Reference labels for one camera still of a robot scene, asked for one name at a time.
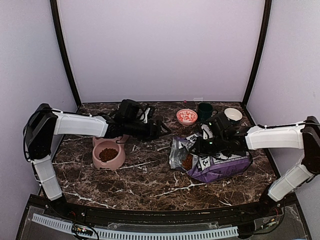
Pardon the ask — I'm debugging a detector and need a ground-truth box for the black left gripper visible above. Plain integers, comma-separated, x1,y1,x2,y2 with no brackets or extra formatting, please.
124,119,171,142

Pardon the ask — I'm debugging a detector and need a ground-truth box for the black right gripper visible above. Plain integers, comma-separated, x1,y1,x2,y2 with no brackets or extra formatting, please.
189,134,227,157

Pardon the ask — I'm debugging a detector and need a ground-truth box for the purple pet food bag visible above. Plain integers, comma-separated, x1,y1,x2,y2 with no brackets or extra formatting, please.
169,132,253,183

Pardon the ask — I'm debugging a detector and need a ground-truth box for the pink double pet bowl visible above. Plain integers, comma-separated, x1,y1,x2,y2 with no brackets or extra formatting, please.
92,137,126,171

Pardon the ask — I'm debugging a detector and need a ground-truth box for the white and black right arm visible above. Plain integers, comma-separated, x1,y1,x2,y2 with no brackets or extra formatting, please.
193,113,320,217

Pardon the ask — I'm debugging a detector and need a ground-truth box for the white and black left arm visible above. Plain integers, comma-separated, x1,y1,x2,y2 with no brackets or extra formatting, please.
22,99,172,218

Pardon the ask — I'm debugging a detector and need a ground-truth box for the brown pet food kibble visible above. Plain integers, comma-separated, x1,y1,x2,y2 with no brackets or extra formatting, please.
99,148,119,163

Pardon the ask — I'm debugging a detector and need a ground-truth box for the red patterned white bowl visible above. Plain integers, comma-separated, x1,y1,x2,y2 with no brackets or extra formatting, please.
176,109,198,126

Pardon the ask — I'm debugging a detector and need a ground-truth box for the dark green mug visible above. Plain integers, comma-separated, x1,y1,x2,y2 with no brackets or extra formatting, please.
197,102,218,123

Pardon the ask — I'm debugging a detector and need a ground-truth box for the blue and white bowl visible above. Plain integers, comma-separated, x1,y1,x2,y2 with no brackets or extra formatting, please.
224,107,243,125

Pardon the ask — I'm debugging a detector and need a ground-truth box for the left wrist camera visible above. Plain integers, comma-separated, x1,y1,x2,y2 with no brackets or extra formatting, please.
139,104,156,124

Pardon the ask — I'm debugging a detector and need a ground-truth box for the black front table rail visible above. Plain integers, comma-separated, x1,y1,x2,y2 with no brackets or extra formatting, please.
39,199,284,226

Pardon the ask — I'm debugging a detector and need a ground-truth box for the white slotted cable duct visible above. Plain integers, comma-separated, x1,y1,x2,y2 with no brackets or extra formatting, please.
31,213,239,240

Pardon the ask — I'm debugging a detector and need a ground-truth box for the black right frame post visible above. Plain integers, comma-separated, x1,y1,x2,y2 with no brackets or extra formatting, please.
241,0,272,108

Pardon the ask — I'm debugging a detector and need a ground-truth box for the black frame post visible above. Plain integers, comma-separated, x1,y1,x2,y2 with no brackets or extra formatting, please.
241,0,272,108
49,0,82,107

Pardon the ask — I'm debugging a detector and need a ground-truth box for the black left frame post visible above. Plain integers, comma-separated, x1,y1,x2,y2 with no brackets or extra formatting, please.
49,0,82,107

